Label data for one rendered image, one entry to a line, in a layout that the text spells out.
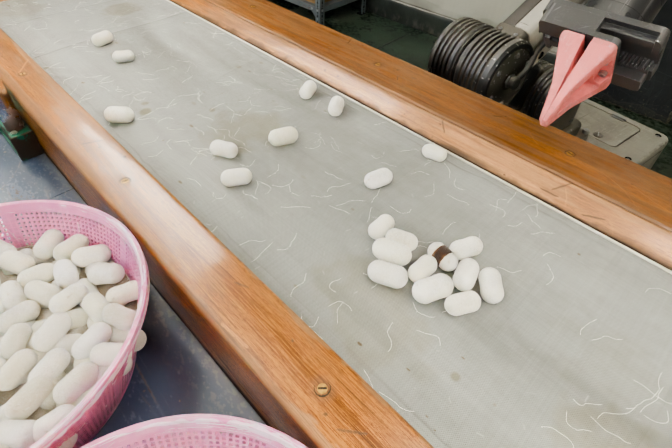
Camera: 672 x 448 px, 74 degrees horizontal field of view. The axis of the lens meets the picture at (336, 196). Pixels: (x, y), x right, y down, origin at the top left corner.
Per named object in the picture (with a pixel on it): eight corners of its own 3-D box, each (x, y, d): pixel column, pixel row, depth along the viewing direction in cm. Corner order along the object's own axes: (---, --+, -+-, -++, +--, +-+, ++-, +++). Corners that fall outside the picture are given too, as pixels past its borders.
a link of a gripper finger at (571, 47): (596, 130, 36) (663, 32, 36) (515, 97, 39) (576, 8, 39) (592, 159, 42) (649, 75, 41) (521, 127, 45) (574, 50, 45)
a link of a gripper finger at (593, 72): (567, 118, 37) (632, 23, 37) (491, 87, 41) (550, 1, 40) (567, 147, 43) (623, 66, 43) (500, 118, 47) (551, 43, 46)
